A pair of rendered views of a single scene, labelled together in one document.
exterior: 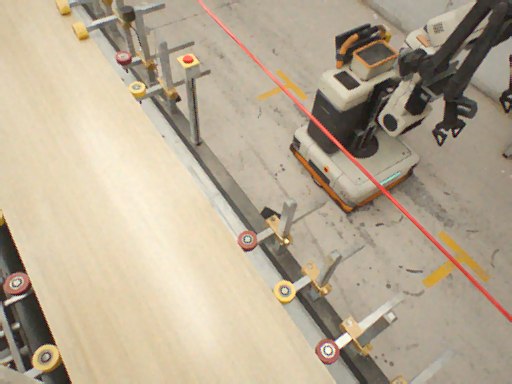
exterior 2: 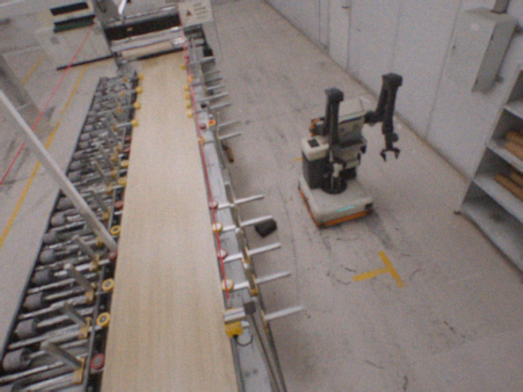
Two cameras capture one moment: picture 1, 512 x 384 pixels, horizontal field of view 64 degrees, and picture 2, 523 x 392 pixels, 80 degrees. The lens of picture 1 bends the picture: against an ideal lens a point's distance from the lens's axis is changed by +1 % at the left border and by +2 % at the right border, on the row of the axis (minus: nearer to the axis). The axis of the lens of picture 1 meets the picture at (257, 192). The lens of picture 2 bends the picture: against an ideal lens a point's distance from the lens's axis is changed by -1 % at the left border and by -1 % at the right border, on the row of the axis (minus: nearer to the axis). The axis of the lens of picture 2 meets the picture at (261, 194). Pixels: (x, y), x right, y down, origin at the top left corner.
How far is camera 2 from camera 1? 1.48 m
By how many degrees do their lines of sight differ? 25
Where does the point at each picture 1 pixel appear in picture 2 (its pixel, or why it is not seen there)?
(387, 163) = (346, 199)
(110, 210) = (164, 184)
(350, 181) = (318, 206)
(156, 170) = (190, 171)
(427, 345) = (337, 313)
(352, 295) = (301, 273)
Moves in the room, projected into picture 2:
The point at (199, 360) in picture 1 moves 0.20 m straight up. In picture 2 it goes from (167, 243) to (157, 226)
